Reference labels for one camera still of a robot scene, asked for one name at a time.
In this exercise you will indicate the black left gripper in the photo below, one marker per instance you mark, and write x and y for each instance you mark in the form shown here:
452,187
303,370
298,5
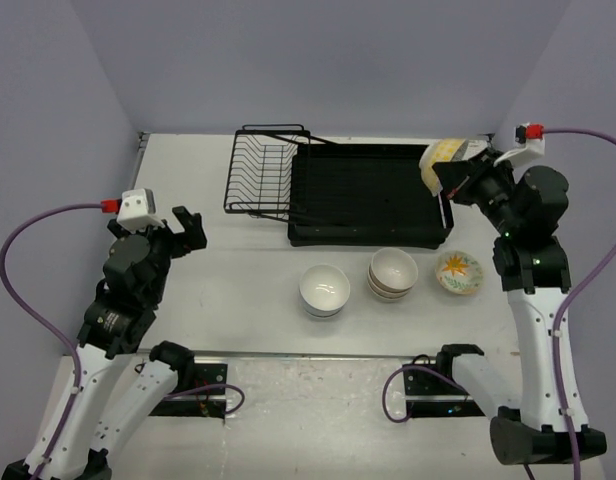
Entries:
195,237

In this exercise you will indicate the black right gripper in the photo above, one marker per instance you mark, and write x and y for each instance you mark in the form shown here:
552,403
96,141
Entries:
454,176

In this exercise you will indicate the yellow dotted white bowl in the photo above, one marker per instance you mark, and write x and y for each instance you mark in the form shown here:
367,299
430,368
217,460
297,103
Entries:
444,151

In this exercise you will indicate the floral orange green bowl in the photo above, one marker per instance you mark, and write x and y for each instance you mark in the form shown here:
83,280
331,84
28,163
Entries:
459,272

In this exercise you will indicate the beige bowl back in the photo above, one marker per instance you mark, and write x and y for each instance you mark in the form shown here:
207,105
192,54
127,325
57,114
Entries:
393,269

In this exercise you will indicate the beige bowl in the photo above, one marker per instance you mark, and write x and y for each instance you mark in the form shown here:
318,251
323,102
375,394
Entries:
374,284
393,269
388,299

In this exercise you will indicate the beige bowl front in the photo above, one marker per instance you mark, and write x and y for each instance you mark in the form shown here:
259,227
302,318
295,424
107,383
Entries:
388,299

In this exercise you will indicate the light blue bowl back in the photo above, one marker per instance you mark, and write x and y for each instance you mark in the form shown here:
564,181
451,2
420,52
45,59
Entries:
324,280

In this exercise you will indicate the light blue bowl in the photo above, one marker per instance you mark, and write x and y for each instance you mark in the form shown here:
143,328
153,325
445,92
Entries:
324,304
322,316
324,280

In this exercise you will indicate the light blue bowl front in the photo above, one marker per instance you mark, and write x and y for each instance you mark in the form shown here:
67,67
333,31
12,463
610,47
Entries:
322,316

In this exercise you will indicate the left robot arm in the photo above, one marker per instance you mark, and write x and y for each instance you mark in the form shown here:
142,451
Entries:
83,435

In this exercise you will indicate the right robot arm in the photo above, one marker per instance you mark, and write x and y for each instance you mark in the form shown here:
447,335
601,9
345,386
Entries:
546,423

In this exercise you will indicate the black drain tray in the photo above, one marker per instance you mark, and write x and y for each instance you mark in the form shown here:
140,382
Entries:
364,195

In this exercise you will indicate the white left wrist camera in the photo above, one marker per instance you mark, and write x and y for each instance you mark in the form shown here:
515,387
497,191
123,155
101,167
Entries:
138,210

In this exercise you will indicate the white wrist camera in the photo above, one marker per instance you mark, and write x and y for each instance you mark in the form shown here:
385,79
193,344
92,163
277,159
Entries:
138,210
529,146

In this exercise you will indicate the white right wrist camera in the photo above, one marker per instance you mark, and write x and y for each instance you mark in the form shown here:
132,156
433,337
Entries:
529,146

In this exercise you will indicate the black wire dish rack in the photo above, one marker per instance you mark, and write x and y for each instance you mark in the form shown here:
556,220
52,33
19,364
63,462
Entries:
260,171

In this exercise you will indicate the aluminium table edge rail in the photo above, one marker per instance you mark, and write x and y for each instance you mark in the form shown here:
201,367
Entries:
143,138

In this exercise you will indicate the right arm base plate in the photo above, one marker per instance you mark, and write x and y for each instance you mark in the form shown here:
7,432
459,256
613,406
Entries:
429,397

